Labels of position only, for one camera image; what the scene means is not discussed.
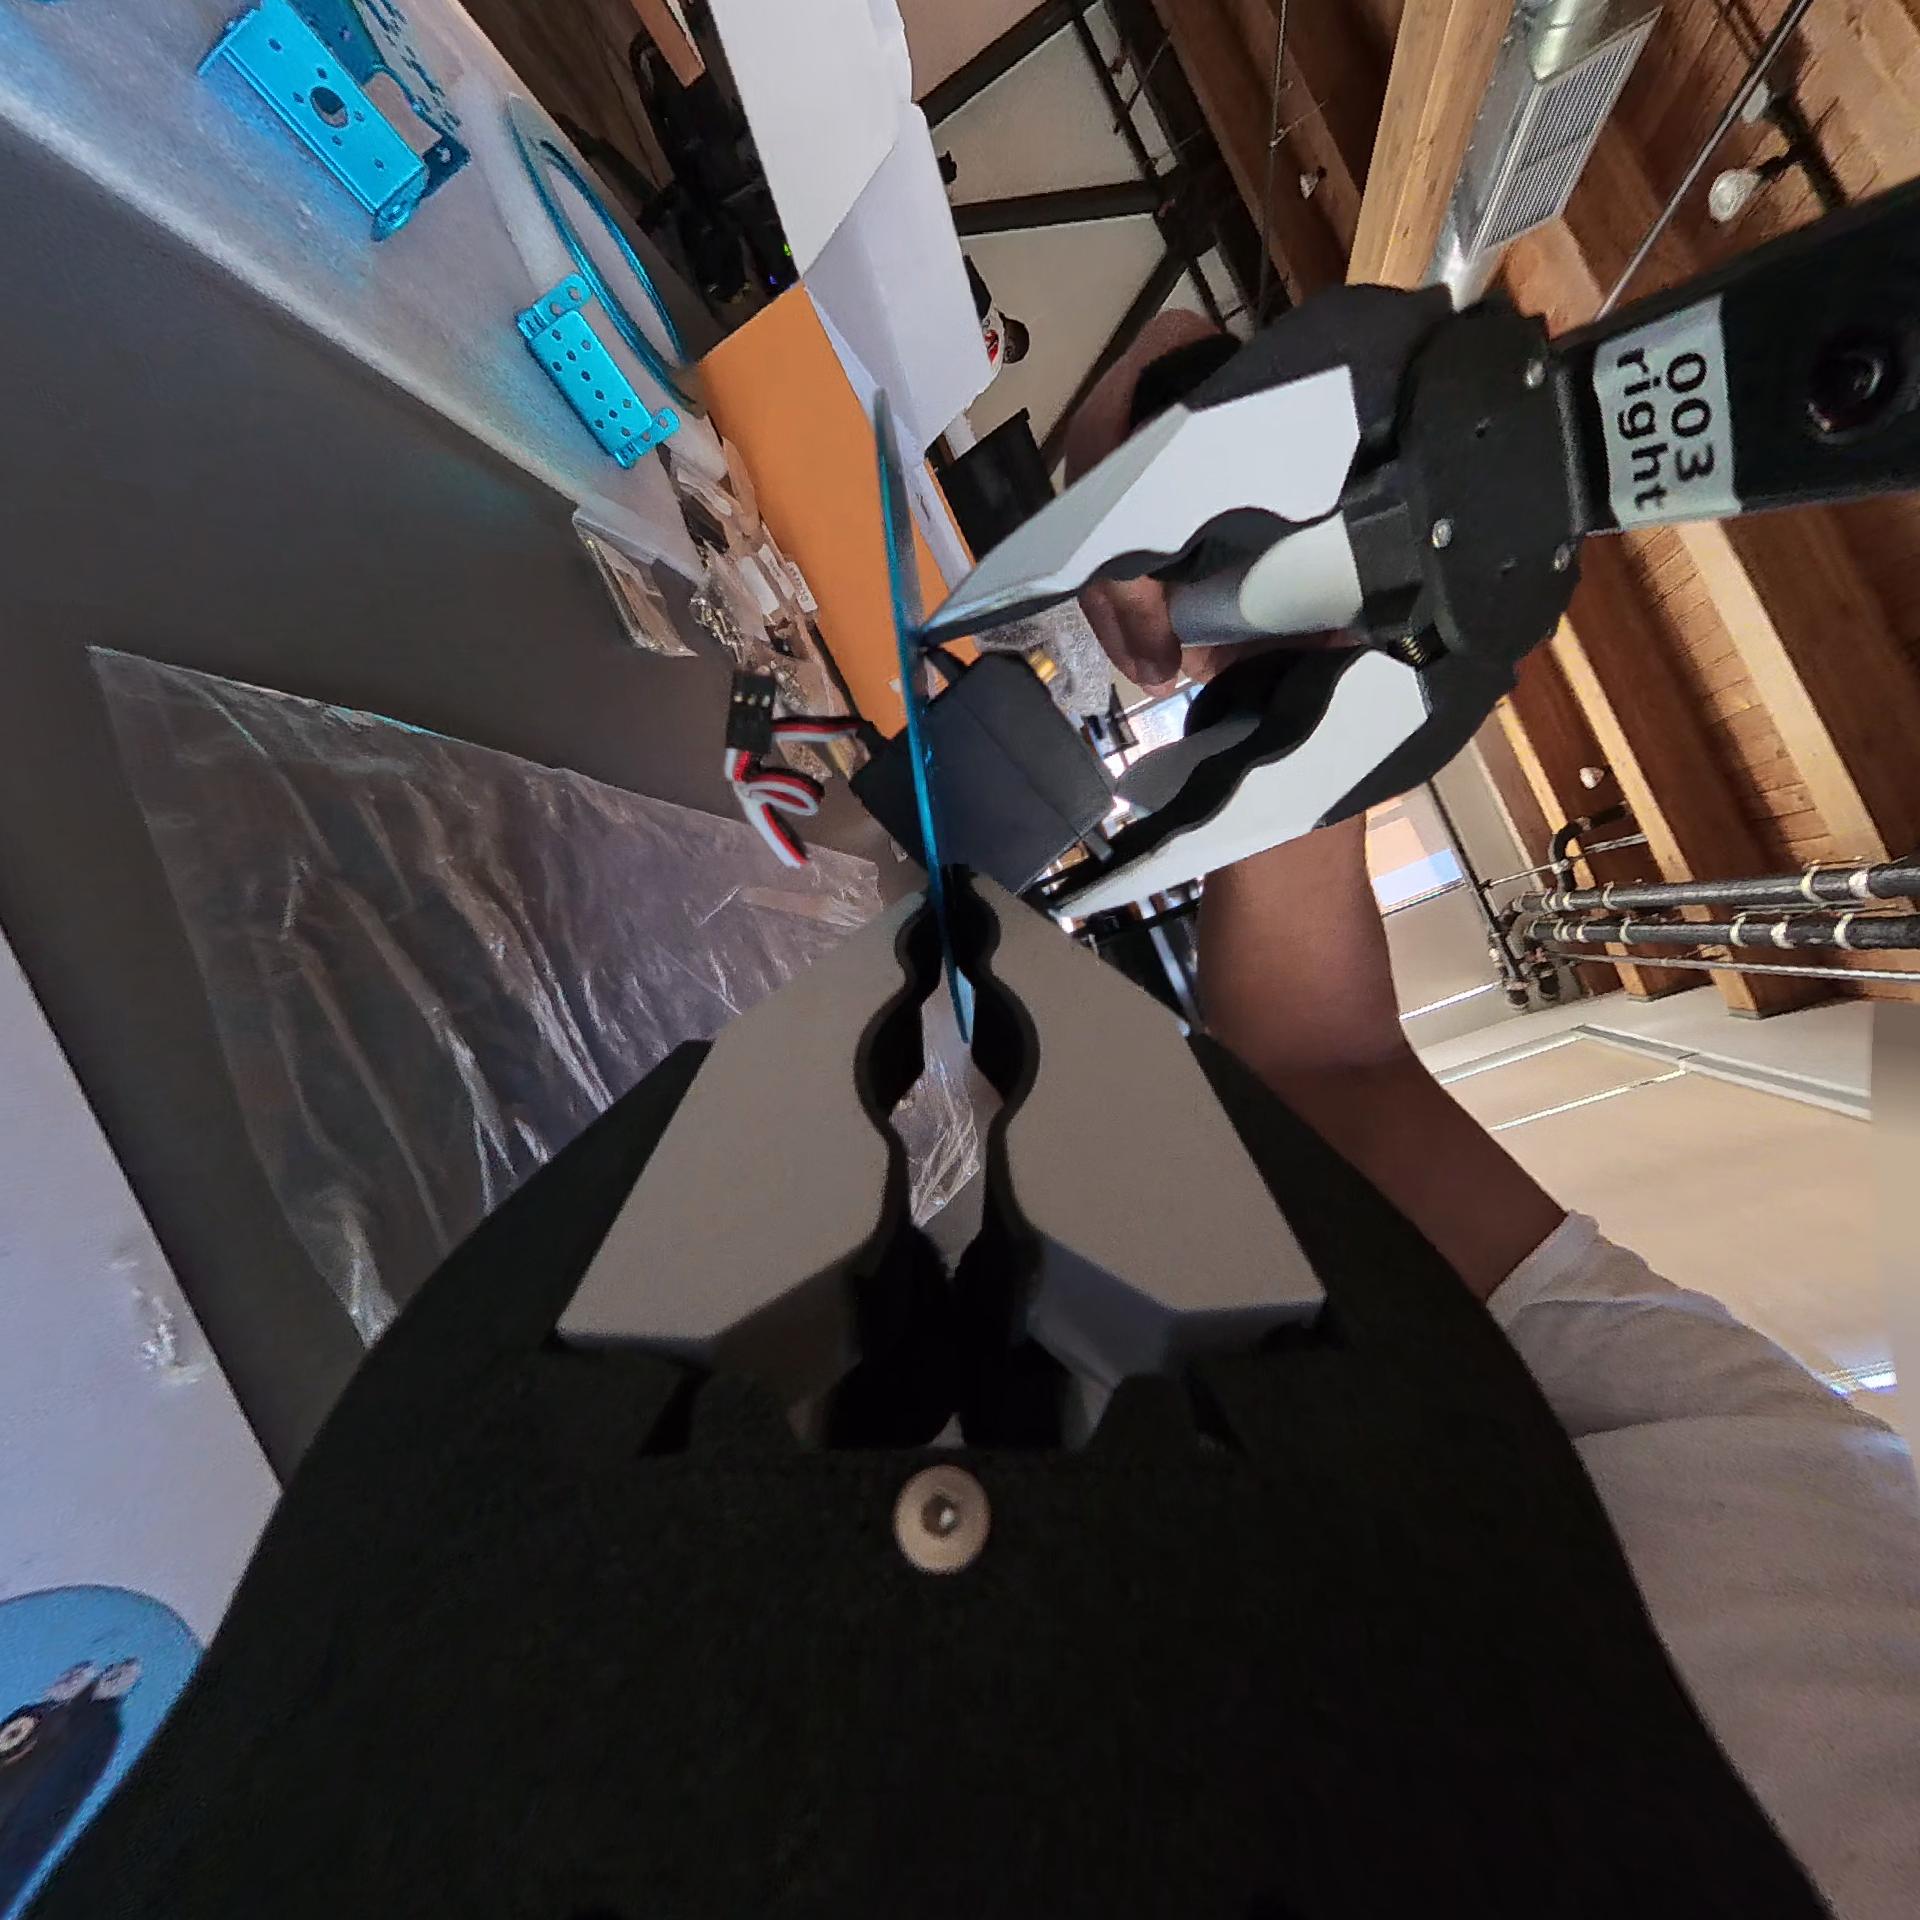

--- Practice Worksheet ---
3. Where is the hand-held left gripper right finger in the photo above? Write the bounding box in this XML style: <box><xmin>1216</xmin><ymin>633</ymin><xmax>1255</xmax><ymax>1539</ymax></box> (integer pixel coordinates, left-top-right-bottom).
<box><xmin>972</xmin><ymin>883</ymin><xmax>1329</xmax><ymax>1432</ymax></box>

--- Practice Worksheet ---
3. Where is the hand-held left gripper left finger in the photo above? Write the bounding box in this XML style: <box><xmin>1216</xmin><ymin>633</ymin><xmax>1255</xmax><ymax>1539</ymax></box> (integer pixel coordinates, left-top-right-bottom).
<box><xmin>556</xmin><ymin>893</ymin><xmax>952</xmax><ymax>1445</ymax></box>

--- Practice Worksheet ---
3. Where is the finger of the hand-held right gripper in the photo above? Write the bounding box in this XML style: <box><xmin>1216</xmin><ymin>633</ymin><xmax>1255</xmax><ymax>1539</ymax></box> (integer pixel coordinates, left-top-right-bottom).
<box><xmin>920</xmin><ymin>369</ymin><xmax>1370</xmax><ymax>650</ymax></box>
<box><xmin>1050</xmin><ymin>645</ymin><xmax>1434</xmax><ymax>923</ymax></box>

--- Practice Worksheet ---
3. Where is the blue round metal plate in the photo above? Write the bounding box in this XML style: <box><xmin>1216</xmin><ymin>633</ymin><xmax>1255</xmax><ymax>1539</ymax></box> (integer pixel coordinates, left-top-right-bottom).
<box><xmin>872</xmin><ymin>392</ymin><xmax>986</xmax><ymax>1047</ymax></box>

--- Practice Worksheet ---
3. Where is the black servo motor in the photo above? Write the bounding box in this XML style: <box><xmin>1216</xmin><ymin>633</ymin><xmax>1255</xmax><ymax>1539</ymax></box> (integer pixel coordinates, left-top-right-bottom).
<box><xmin>862</xmin><ymin>651</ymin><xmax>1120</xmax><ymax>897</ymax></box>

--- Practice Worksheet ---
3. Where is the person's right forearm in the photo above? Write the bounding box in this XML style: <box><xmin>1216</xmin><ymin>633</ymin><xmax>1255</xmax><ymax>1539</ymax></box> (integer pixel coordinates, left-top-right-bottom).
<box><xmin>1200</xmin><ymin>817</ymin><xmax>1593</xmax><ymax>1308</ymax></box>

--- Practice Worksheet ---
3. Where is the person's right hand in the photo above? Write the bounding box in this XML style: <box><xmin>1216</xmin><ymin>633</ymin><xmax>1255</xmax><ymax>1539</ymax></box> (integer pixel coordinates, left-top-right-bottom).
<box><xmin>1068</xmin><ymin>307</ymin><xmax>1268</xmax><ymax>699</ymax></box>

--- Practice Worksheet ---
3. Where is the orange cardboard box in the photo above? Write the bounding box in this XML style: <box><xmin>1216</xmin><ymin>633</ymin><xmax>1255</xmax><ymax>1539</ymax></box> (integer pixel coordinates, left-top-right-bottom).
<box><xmin>697</xmin><ymin>0</ymin><xmax>1000</xmax><ymax>736</ymax></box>

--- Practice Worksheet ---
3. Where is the clear plastic bag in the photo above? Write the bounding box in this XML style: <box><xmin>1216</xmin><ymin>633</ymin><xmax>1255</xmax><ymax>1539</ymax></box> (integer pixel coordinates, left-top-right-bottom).
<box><xmin>90</xmin><ymin>645</ymin><xmax>993</xmax><ymax>1345</ymax></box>

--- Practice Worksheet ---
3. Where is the black pipe bundle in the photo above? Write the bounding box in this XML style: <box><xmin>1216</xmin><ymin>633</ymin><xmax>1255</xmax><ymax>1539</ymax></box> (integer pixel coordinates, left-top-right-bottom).
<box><xmin>1487</xmin><ymin>809</ymin><xmax>1920</xmax><ymax>1021</ymax></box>

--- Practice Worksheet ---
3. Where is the pile of small screw bags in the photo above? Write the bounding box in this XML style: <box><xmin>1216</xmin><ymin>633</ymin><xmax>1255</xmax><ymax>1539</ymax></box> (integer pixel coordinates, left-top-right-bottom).
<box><xmin>577</xmin><ymin>434</ymin><xmax>842</xmax><ymax>707</ymax></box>

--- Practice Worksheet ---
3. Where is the white instruction sheet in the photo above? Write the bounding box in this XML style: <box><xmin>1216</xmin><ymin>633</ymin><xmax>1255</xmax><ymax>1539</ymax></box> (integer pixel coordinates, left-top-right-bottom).
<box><xmin>0</xmin><ymin>922</ymin><xmax>288</xmax><ymax>1920</ymax></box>

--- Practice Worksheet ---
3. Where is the white foam sheet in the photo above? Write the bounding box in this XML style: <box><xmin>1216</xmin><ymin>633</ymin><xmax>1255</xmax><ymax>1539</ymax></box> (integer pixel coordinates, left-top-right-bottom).
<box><xmin>0</xmin><ymin>0</ymin><xmax>723</xmax><ymax>588</ymax></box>

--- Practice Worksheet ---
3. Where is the silver air duct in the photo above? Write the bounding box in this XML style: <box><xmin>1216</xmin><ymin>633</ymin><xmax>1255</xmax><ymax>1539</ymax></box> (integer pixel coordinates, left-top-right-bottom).
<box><xmin>1432</xmin><ymin>0</ymin><xmax>1667</xmax><ymax>265</ymax></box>

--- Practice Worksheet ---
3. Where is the blue metal ring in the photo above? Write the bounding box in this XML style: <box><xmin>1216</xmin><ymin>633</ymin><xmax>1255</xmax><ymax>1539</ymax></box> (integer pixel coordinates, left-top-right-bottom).
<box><xmin>508</xmin><ymin>96</ymin><xmax>700</xmax><ymax>407</ymax></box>

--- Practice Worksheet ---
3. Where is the blue perforated flat bracket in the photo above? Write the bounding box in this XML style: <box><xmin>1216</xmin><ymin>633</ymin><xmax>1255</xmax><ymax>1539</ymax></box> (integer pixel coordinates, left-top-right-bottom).
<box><xmin>518</xmin><ymin>276</ymin><xmax>681</xmax><ymax>471</ymax></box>

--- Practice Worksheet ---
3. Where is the small blue U bracket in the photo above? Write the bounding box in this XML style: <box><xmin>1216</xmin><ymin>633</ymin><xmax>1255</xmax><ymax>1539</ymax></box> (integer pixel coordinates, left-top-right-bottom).
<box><xmin>199</xmin><ymin>0</ymin><xmax>472</xmax><ymax>243</ymax></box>

